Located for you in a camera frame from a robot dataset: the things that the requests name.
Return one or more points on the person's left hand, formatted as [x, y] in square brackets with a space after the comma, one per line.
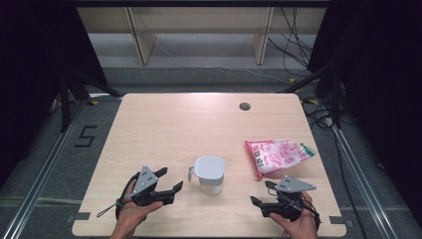
[131, 215]

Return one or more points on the person's right hand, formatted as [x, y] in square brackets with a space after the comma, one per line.
[300, 226]

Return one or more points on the dark table bracket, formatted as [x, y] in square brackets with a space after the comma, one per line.
[338, 220]
[81, 216]

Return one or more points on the black metal stand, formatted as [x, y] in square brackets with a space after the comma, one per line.
[65, 103]
[336, 99]

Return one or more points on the aluminium floor rail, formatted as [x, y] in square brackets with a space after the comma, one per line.
[40, 186]
[365, 189]

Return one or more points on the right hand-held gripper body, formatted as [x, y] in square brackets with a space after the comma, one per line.
[293, 185]

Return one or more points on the yellow tape piece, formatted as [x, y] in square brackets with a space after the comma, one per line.
[94, 103]
[313, 101]
[292, 80]

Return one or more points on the black curtain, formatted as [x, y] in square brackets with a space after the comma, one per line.
[381, 83]
[30, 66]

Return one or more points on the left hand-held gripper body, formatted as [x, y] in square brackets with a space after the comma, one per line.
[145, 181]

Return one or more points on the pink snack bag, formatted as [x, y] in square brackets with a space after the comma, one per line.
[278, 155]

